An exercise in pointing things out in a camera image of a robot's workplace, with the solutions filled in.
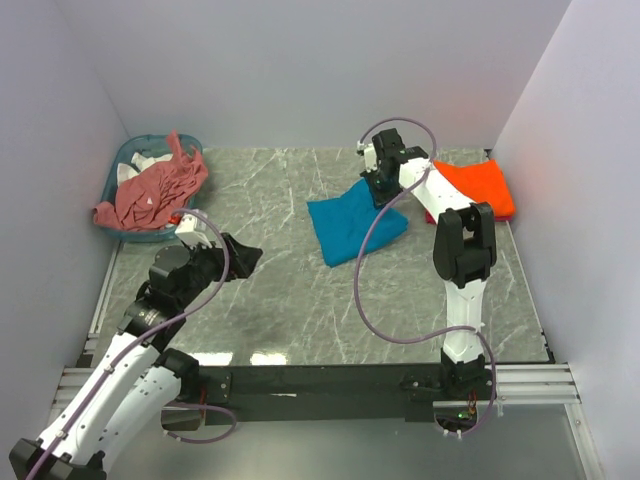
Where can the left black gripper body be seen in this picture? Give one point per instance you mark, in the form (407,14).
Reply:
(207,265)

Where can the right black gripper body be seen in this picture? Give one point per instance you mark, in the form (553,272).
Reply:
(376,180)

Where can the teal blue t shirt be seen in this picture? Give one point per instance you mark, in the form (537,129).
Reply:
(341,224)

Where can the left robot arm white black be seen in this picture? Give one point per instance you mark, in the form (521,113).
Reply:
(139,374)

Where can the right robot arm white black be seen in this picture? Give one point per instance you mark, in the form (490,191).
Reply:
(464,249)

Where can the salmon pink t shirt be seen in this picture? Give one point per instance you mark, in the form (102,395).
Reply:
(155,192)

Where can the folded orange t shirt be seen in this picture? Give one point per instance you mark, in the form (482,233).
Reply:
(482,182)

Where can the white garment in basket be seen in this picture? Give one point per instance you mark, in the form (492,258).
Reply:
(138,163)

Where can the black base beam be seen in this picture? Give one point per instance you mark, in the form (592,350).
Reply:
(337,392)

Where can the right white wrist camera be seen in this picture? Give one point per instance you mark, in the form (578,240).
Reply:
(368,154)

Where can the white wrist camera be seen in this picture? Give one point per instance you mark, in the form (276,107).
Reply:
(190,229)
(368,154)

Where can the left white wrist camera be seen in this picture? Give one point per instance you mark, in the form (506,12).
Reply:
(190,229)

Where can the aluminium frame rail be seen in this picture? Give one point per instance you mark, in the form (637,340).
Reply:
(532,384)

